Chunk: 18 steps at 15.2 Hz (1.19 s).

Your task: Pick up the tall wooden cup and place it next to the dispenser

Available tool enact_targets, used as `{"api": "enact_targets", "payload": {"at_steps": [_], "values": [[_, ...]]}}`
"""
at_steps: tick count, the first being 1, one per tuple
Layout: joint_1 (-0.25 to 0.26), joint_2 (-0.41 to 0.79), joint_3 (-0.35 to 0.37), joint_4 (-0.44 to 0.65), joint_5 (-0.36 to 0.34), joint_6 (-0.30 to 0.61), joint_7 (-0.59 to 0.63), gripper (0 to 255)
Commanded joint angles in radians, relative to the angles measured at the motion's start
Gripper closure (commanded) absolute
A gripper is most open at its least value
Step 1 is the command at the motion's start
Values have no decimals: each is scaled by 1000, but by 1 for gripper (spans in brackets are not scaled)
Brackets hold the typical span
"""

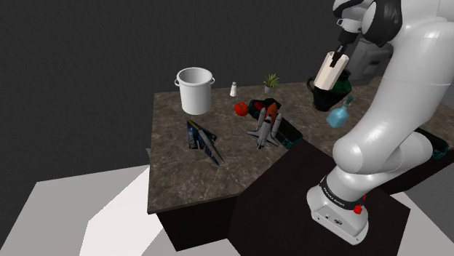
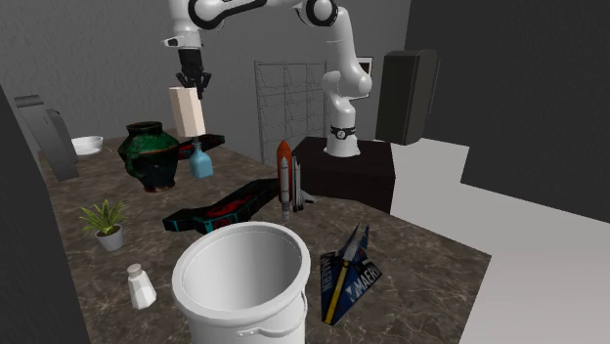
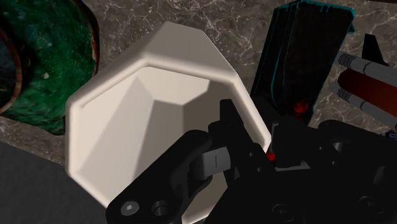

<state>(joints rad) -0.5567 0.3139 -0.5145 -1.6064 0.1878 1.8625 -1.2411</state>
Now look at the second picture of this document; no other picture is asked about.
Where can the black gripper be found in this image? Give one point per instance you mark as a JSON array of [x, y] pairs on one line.
[[191, 64]]

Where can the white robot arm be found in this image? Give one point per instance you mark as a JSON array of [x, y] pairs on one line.
[[344, 76]]

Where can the beige lamp with blue base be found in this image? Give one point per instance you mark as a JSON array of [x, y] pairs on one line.
[[187, 110]]

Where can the green and black vase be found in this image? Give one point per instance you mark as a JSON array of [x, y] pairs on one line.
[[148, 152]]

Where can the white bowl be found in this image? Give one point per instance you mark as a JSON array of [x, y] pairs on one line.
[[87, 144]]

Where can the space shuttle model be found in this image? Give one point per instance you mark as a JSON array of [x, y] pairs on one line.
[[284, 176]]

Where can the grey angular appliance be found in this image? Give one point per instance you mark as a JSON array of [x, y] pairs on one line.
[[50, 138]]

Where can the small potted green plant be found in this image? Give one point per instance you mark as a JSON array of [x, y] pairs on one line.
[[108, 228]]

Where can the dark robot stand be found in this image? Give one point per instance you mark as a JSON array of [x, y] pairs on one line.
[[352, 174]]

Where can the white salt shaker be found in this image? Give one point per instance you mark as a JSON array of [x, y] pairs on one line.
[[140, 288]]

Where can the white bucket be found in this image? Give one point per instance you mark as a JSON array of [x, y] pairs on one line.
[[243, 295]]

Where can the blue paper plane toy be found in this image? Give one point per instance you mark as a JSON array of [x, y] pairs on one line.
[[350, 281]]

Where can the white framed wall picture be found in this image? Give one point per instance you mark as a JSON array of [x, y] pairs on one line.
[[365, 66]]

